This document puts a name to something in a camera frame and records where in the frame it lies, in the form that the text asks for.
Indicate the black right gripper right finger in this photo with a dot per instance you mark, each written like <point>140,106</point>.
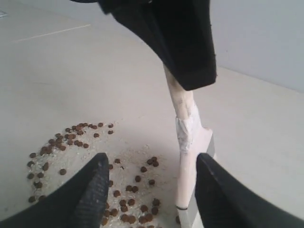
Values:
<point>224,202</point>

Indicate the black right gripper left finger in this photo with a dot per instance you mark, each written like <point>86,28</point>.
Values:
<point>79,203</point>

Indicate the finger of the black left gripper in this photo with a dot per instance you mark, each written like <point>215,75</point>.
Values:
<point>178,31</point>

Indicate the wooden paint brush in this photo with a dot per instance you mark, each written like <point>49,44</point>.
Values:
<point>193,139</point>

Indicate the pile of pellets and crumbs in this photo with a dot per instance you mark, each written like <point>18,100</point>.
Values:
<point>112,177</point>

